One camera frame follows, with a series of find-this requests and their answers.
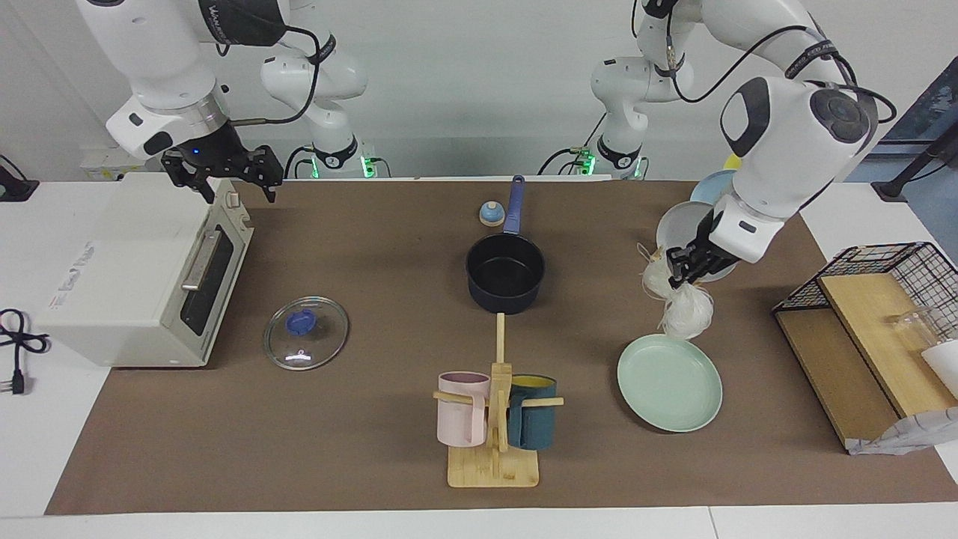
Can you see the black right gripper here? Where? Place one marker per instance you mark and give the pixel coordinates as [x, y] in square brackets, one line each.
[217, 159]

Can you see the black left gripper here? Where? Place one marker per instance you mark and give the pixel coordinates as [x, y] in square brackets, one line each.
[711, 258]

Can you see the white vermicelli bundle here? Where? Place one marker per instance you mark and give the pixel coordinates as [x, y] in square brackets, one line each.
[687, 314]

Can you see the glass lid with blue knob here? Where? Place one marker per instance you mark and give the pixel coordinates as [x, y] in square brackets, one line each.
[307, 333]

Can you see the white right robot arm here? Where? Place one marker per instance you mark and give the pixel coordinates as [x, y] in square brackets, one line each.
[150, 60]

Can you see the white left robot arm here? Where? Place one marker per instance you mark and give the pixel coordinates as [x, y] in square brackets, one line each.
[786, 150]

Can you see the wooden plate rack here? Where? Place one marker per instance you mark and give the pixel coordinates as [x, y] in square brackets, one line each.
[656, 257]

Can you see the grey plate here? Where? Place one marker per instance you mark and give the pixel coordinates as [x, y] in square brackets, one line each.
[677, 224]

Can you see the light blue plate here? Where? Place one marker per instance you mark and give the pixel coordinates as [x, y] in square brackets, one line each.
[715, 189]

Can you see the light green plate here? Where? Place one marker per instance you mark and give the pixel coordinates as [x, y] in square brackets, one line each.
[670, 383]

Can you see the yellow plate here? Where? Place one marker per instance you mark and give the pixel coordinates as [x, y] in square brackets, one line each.
[732, 162]

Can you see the cream toaster oven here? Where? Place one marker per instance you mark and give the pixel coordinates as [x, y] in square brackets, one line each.
[127, 277]

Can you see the dark teal mug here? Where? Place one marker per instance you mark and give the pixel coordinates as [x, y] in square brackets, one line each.
[533, 427]

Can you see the black stand base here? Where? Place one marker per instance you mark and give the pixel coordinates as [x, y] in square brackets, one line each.
[15, 187]

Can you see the black tripod leg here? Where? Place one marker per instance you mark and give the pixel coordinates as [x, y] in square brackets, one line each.
[891, 189]

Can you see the clear glass cup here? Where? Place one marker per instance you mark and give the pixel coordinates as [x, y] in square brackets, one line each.
[909, 329]

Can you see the brown table mat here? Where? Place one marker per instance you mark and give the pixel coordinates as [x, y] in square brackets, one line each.
[337, 434]

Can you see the pink mug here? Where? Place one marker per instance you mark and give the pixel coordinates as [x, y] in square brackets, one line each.
[460, 415]

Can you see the wooden mug tree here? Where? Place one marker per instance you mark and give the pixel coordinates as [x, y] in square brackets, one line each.
[494, 468]

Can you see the marbled white cloth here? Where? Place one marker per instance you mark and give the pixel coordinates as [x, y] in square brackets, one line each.
[909, 434]

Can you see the white cup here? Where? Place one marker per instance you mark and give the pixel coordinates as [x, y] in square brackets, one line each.
[944, 367]

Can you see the dark blue panel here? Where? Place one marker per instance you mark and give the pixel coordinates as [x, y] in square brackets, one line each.
[935, 112]

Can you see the white wall power box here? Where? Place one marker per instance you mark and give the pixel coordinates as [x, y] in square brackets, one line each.
[101, 166]

